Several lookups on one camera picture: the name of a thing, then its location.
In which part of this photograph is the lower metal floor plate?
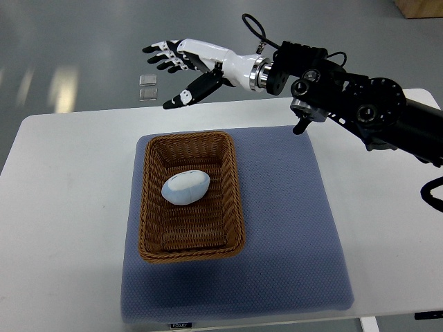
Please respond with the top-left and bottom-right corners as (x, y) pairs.
(139, 87), (158, 101)

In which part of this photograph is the metal floor plate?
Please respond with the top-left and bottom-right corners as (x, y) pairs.
(139, 87), (158, 101)
(139, 74), (157, 86)

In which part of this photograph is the brown wicker basket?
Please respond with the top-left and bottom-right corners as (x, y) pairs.
(138, 131), (246, 264)

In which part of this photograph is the upper metal floor plate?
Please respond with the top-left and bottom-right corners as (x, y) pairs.
(139, 74), (157, 86)

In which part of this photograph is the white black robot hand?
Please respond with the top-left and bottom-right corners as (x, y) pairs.
(142, 39), (271, 109)

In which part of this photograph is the blue foam cushion mat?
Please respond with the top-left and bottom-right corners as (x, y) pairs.
(120, 126), (354, 324)

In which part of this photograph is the wooden box corner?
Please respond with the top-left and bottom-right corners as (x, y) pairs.
(394, 0), (442, 19)

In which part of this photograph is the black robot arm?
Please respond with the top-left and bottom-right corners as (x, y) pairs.
(144, 39), (442, 167)

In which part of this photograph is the white table leg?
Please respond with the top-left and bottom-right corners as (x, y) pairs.
(359, 316), (380, 332)

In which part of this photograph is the black cable loop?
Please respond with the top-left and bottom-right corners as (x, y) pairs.
(241, 12), (349, 66)

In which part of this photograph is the light blue plush toy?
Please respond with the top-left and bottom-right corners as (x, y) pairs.
(161, 170), (210, 205)

